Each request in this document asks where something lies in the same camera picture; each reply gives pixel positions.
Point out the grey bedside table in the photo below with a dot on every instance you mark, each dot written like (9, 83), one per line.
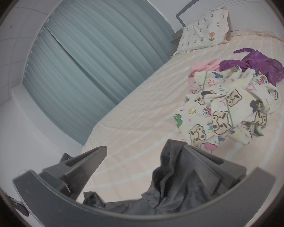
(177, 41)

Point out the purple garment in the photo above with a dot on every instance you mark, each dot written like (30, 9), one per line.
(262, 65)

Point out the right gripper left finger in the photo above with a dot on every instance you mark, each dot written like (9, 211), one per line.
(85, 169)

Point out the white printed pyjama garment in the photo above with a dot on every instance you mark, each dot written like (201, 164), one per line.
(227, 107)

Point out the bed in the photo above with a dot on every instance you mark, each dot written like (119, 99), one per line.
(144, 103)

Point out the black T-shirt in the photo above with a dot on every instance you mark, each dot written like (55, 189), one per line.
(175, 188)

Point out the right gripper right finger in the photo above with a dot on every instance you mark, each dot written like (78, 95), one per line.
(203, 164)

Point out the white printed pillow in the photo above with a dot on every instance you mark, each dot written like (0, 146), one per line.
(203, 32)

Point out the pink garment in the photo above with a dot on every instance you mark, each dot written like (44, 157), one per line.
(201, 67)

